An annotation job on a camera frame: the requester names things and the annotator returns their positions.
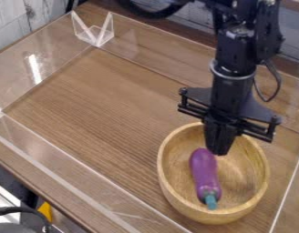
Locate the clear acrylic tray wall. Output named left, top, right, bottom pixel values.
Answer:
left=0, top=111, right=191, bottom=233

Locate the brown wooden bowl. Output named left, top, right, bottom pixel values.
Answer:
left=156, top=122, right=270, bottom=225

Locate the black cable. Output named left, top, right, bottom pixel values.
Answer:
left=0, top=206, right=55, bottom=233

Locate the yellow black device corner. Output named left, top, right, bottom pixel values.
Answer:
left=33, top=201, right=72, bottom=233

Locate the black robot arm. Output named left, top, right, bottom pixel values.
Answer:
left=116, top=0, right=285, bottom=156

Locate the clear acrylic corner bracket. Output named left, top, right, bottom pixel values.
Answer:
left=71, top=12, right=115, bottom=47

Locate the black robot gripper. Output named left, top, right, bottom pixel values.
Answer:
left=178, top=74, right=281, bottom=156

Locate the purple toy eggplant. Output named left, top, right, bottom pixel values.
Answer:
left=188, top=148, right=222, bottom=210

